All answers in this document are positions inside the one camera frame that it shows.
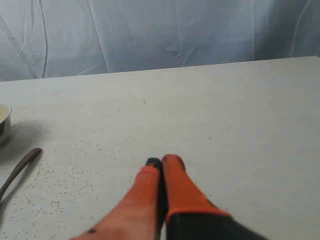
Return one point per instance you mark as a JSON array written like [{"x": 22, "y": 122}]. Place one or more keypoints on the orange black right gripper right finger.
[{"x": 191, "y": 216}]

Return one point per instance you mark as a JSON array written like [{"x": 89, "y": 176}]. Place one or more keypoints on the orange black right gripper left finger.
[{"x": 136, "y": 216}]

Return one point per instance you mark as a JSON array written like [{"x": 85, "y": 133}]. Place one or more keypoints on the brown wooden spoon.
[{"x": 27, "y": 159}]

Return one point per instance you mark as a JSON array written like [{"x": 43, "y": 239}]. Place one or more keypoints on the tan granular powder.
[{"x": 4, "y": 112}]

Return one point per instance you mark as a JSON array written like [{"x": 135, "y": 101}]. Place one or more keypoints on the white ceramic bowl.
[{"x": 5, "y": 126}]

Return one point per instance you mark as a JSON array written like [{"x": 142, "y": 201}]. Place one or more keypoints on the white backdrop cloth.
[{"x": 58, "y": 38}]

